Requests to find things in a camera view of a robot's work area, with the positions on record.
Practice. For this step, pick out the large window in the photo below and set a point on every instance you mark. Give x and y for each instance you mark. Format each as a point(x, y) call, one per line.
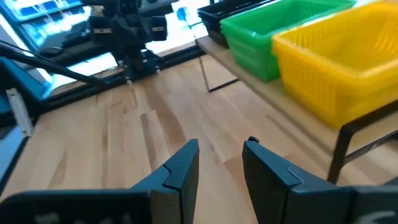
point(46, 28)

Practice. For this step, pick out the green slotted plastic basket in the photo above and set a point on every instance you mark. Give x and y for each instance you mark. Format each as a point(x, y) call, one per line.
point(280, 15)
point(255, 62)

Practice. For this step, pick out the yellow slotted plastic basket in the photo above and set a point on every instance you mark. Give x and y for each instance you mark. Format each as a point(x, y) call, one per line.
point(357, 40)
point(326, 102)
point(289, 56)

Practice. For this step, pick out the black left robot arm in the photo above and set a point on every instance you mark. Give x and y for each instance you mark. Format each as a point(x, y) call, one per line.
point(127, 34)

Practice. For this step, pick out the white label strip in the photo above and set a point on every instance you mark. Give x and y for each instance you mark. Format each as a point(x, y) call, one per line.
point(19, 113)

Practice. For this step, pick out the black slotted plastic basket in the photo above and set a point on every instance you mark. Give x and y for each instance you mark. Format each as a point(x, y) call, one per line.
point(230, 6)
point(217, 35)
point(211, 21)

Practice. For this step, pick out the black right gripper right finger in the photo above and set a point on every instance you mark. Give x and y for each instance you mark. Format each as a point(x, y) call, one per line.
point(273, 186)

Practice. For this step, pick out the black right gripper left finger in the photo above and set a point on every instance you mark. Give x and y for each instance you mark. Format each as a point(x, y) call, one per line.
point(183, 174)

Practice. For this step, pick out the wooden shelf with black legs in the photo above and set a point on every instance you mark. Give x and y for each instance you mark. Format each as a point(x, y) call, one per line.
point(295, 105)

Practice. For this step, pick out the black aluminium frame rails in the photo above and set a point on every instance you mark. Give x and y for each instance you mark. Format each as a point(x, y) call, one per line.
point(174, 60)

